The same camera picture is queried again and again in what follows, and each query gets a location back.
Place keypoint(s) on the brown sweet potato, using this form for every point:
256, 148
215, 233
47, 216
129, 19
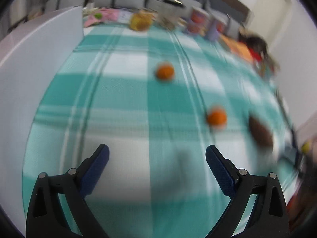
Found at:
260, 133

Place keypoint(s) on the clear glass jar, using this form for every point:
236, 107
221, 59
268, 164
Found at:
169, 12

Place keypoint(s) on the right printed can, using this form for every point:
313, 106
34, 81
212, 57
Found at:
217, 26

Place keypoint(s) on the yellow fruit in bag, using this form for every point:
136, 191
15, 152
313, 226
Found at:
141, 21

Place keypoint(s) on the orange tangerine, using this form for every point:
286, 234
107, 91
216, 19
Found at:
217, 117
165, 71

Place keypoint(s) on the teal white plaid tablecloth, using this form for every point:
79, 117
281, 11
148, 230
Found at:
157, 182

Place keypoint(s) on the dark plush toy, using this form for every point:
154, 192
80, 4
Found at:
258, 49

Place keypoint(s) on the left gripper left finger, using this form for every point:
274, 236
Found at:
45, 215

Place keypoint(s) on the printed can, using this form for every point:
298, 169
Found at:
217, 26
196, 21

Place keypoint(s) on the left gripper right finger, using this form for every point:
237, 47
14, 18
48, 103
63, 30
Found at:
268, 217

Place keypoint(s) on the left printed can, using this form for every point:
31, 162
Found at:
196, 21

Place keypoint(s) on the pink packet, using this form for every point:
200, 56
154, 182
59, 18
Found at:
107, 16

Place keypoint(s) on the orange book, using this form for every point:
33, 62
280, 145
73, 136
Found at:
237, 48

